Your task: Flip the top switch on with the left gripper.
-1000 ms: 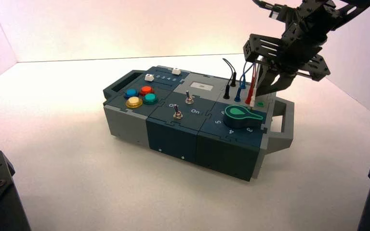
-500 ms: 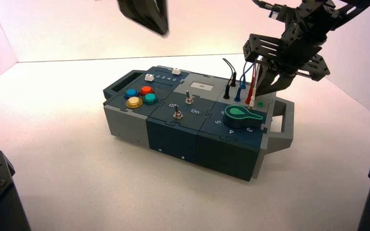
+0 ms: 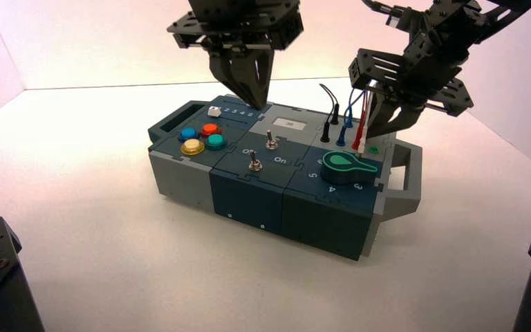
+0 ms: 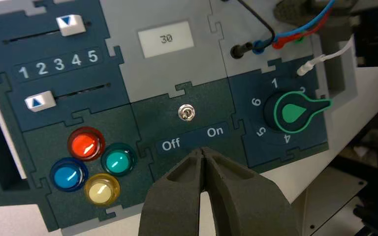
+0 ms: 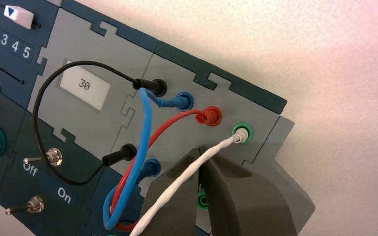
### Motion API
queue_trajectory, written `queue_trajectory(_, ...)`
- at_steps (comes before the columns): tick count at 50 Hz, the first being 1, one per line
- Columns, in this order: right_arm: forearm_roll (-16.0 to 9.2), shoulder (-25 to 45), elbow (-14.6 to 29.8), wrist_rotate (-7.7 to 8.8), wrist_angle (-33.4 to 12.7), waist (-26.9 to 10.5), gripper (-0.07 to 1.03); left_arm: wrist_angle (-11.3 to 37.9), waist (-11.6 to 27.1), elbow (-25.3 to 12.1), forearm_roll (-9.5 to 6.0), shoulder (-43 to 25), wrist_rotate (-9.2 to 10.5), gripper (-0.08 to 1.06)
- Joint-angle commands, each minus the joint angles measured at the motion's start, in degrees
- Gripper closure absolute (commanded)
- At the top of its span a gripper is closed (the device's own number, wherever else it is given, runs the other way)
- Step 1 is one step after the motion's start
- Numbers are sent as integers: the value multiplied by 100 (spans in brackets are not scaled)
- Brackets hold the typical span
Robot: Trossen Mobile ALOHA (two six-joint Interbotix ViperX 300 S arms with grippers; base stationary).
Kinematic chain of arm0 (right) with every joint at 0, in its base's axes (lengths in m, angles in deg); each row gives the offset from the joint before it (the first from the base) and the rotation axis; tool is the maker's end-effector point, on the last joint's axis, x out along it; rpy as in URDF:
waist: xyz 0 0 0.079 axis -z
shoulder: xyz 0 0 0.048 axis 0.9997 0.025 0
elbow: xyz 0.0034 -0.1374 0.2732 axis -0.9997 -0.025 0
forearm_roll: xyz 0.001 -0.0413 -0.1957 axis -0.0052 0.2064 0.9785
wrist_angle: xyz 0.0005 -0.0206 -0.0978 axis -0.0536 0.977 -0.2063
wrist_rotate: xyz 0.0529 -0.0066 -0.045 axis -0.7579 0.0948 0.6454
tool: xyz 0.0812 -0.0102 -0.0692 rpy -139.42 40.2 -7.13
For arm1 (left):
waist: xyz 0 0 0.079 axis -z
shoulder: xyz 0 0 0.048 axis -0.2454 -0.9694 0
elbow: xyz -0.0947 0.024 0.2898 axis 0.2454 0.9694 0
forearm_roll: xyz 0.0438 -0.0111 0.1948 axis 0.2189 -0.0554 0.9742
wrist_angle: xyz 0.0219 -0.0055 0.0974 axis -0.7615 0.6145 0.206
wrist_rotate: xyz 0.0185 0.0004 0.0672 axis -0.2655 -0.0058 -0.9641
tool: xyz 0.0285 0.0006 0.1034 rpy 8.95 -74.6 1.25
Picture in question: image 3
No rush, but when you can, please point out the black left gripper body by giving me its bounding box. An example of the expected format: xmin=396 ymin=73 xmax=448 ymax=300
xmin=167 ymin=0 xmax=304 ymax=51

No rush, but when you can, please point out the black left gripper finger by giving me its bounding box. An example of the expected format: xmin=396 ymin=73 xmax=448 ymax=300
xmin=247 ymin=48 xmax=276 ymax=111
xmin=208 ymin=49 xmax=259 ymax=110

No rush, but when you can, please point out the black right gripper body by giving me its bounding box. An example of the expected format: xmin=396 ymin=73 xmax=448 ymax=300
xmin=348 ymin=27 xmax=474 ymax=118

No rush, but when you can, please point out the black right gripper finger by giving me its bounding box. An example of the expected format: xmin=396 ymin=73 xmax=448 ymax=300
xmin=384 ymin=102 xmax=425 ymax=135
xmin=366 ymin=91 xmax=399 ymax=139

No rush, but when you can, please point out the small grey number display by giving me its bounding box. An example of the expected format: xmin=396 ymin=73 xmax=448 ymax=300
xmin=273 ymin=118 xmax=306 ymax=131

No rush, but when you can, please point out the green and black rotary knob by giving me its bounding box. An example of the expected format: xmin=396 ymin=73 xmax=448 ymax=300
xmin=319 ymin=151 xmax=379 ymax=186

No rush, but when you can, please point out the teal green push button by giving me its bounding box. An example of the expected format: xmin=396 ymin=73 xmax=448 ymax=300
xmin=204 ymin=133 xmax=227 ymax=151

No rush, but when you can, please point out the blue push button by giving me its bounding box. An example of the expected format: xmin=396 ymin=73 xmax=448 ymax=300
xmin=177 ymin=127 xmax=200 ymax=143

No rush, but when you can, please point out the yellow push button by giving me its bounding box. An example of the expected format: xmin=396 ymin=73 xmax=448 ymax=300
xmin=179 ymin=138 xmax=205 ymax=157

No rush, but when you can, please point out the teal and grey control box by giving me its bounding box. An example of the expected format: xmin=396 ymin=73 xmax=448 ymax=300
xmin=147 ymin=95 xmax=423 ymax=262

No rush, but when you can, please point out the white jumper cable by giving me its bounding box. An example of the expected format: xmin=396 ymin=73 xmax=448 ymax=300
xmin=357 ymin=88 xmax=379 ymax=154

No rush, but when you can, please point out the red jumper cable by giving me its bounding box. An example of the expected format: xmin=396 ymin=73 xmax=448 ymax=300
xmin=351 ymin=89 xmax=372 ymax=151

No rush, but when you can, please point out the blue jumper cable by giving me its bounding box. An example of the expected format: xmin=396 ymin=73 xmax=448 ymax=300
xmin=335 ymin=86 xmax=367 ymax=147

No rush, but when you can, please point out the black jumper cable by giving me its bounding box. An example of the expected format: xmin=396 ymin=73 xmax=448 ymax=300
xmin=318 ymin=83 xmax=341 ymax=143

